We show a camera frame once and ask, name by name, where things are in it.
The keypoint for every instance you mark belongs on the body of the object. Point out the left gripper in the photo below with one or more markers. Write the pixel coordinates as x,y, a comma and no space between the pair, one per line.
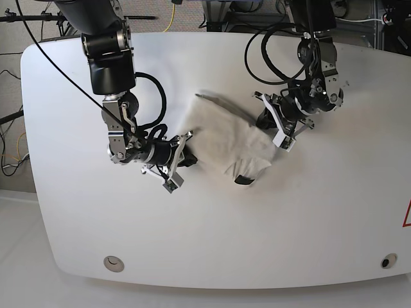
282,114

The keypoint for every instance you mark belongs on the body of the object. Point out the table cable grommet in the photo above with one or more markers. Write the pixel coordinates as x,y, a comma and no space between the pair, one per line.
113,264
389,261

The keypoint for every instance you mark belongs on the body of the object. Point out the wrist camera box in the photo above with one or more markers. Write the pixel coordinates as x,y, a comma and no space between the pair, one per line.
283,141
173,183

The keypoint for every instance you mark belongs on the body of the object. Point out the black tripod stand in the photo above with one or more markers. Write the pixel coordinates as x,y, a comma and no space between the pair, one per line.
64,27

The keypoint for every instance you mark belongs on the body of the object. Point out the right table cable grommet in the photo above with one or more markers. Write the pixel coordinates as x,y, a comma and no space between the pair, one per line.
389,261

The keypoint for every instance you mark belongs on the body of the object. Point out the white printed T-shirt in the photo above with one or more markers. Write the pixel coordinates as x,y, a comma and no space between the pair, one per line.
226,140

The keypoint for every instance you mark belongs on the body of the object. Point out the left table cable grommet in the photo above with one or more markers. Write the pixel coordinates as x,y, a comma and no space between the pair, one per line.
113,264

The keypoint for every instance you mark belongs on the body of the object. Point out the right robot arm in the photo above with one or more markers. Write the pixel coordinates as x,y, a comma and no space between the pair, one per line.
106,42

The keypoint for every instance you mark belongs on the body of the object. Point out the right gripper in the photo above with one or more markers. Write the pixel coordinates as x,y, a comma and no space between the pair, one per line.
165,157

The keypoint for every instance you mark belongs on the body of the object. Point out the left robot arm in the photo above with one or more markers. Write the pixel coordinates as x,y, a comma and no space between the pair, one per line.
315,87

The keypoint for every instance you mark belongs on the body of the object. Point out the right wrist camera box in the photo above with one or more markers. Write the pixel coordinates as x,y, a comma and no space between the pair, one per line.
173,183

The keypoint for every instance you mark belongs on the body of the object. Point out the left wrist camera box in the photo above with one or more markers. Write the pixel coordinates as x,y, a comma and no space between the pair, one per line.
283,141

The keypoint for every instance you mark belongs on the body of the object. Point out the red triangle warning sticker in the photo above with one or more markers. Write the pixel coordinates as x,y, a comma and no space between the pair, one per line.
407,221

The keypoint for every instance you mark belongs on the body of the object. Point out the grey metal frame base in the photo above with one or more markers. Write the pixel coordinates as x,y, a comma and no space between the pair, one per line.
242,16

